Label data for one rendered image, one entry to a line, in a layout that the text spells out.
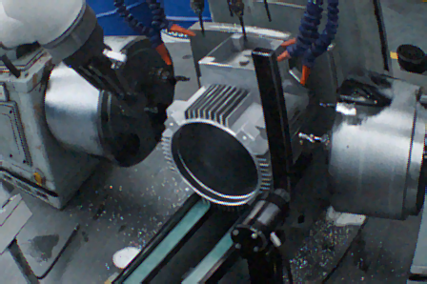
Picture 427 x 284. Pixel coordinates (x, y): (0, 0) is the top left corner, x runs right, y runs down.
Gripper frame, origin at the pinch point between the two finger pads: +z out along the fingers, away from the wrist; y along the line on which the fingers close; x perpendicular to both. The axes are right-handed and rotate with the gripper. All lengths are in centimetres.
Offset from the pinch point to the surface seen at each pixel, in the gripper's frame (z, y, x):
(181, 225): 24.2, -1.0, 10.3
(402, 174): 12.0, -42.9, -1.0
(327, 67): 20.4, -19.2, -21.2
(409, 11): 270, 25, -235
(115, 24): 131, 139, -94
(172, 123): 13.3, 0.5, -2.5
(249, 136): 12.8, -12.9, -2.5
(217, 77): 13.4, -3.9, -11.3
